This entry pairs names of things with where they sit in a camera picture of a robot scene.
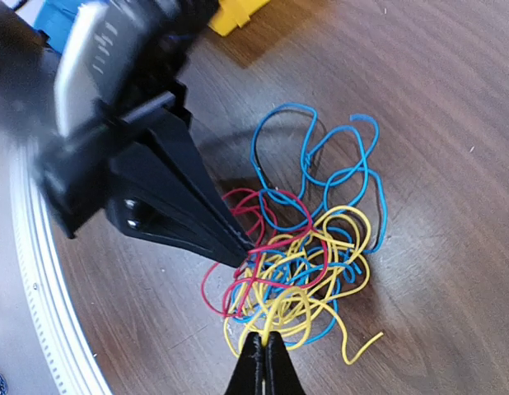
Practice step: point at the yellow plastic bin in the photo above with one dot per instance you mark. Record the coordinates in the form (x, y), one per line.
(234, 14)

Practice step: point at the blue plastic bin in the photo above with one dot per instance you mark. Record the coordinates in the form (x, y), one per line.
(55, 19)

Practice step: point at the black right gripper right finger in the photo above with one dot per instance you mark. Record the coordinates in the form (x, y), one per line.
(280, 376)

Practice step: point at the front aluminium rail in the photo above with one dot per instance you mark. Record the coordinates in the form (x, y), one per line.
(64, 346)

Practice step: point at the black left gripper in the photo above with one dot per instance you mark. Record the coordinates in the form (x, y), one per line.
(187, 212)

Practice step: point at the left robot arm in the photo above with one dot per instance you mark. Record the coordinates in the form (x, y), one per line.
(122, 52)

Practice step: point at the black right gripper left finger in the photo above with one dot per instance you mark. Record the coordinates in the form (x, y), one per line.
(248, 374)

